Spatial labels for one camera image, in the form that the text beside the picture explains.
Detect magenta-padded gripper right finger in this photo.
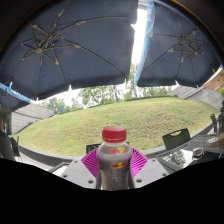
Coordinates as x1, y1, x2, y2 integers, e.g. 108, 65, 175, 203
130, 148, 170, 189

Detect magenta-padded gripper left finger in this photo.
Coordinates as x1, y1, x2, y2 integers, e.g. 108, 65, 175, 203
61, 148, 101, 190

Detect red-capped drink bottle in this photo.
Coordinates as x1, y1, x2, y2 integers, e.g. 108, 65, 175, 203
96, 125, 134, 191

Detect wicker-edged glass table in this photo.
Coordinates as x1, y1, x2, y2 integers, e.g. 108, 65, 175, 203
156, 133, 224, 174

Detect small dark wicker chair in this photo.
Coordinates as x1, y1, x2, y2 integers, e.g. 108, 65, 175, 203
162, 128, 192, 151

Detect small glass ashtray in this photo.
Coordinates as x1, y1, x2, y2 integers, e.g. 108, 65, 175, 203
192, 146, 204, 158

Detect grey-roofed building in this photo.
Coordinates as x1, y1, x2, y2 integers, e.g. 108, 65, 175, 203
9, 102, 56, 134
171, 84, 224, 111

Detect person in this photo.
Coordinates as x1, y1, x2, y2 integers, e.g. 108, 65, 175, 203
0, 117, 15, 160

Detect large navy parasol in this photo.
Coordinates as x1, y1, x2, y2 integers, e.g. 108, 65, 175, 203
0, 0, 139, 101

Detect navy parasol with blue edge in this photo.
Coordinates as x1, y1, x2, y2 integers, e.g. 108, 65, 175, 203
134, 0, 224, 88

